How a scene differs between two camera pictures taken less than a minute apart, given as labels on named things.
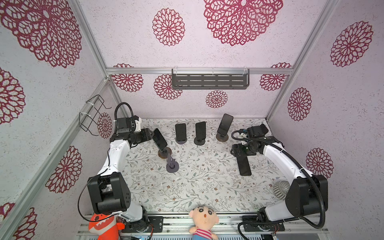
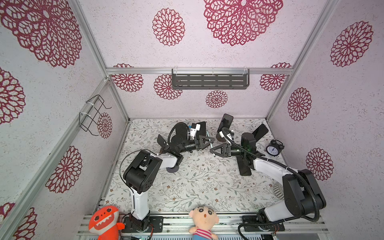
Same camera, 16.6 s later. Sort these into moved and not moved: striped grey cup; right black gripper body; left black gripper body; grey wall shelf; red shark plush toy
Moved: left black gripper body; right black gripper body
Not moved: red shark plush toy; striped grey cup; grey wall shelf
